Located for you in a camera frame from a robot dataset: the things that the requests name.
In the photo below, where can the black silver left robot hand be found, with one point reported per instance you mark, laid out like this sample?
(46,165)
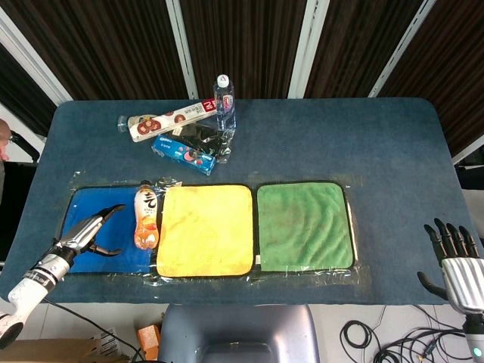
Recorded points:
(81,230)

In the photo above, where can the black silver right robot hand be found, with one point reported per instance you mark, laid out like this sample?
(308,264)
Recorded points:
(461,272)

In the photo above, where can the orange drink bottle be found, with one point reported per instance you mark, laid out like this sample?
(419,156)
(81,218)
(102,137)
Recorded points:
(146,219)

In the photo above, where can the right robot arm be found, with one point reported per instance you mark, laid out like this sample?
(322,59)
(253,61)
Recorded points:
(475,336)

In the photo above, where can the clear water bottle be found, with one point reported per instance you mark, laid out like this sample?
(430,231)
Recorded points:
(224,109)

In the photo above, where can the blue cloth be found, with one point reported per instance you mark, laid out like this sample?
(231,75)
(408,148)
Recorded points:
(121,230)

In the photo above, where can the black chair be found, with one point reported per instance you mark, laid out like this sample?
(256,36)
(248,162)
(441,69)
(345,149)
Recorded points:
(22,147)

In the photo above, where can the yellow cloth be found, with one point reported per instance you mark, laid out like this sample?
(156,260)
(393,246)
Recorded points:
(206,230)

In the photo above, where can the brown cardboard box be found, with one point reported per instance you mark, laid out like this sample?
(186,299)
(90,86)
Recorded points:
(49,351)

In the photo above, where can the blue Oreo box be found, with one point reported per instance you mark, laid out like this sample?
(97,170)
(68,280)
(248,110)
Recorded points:
(181,153)

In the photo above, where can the orange block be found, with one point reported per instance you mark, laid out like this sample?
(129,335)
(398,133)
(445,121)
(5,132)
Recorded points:
(148,338)

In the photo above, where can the long white cookie box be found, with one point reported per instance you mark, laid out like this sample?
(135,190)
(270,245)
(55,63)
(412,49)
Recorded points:
(166,121)

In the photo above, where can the clear plastic film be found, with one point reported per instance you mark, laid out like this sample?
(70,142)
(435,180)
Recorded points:
(211,285)

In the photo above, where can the black plastic wrapper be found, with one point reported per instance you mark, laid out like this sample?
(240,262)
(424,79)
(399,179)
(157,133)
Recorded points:
(200,134)

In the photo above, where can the green cloth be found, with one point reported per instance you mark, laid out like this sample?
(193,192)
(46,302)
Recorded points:
(304,227)

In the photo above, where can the grey robot torso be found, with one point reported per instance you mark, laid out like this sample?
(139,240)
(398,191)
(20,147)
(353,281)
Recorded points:
(238,332)

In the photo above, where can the white partition post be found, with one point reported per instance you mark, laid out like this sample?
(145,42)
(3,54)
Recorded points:
(34,62)
(406,49)
(308,49)
(183,49)

